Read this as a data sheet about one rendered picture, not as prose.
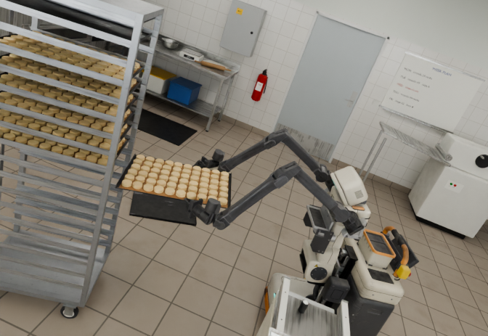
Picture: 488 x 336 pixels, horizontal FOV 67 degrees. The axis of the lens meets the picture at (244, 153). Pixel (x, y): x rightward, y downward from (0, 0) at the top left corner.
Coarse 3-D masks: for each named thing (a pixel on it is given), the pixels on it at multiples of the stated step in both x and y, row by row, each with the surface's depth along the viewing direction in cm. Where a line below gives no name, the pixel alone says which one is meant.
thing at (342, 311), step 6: (342, 300) 175; (342, 306) 172; (342, 312) 169; (348, 312) 170; (342, 318) 166; (348, 318) 166; (342, 324) 163; (348, 324) 163; (342, 330) 160; (348, 330) 160
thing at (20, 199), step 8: (16, 200) 236; (24, 200) 238; (32, 200) 238; (48, 208) 239; (56, 208) 241; (64, 208) 241; (80, 216) 242; (88, 216) 244; (96, 216) 244; (112, 224) 245
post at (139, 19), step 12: (132, 36) 154; (132, 48) 156; (132, 60) 159; (132, 72) 161; (120, 108) 167; (120, 120) 170; (120, 132) 173; (108, 156) 177; (108, 168) 180; (108, 180) 182; (108, 192) 188; (96, 228) 194; (96, 240) 197; (96, 252) 203; (84, 288) 211; (84, 300) 215
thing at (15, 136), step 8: (0, 128) 184; (8, 128) 185; (0, 136) 180; (8, 136) 179; (16, 136) 185; (24, 136) 185; (32, 136) 187; (32, 144) 180; (40, 144) 182; (48, 144) 184; (56, 144) 190; (64, 144) 189; (120, 144) 209; (64, 152) 183; (72, 152) 185; (80, 152) 187; (88, 152) 191; (96, 152) 192; (88, 160) 185; (96, 160) 187; (104, 160) 188
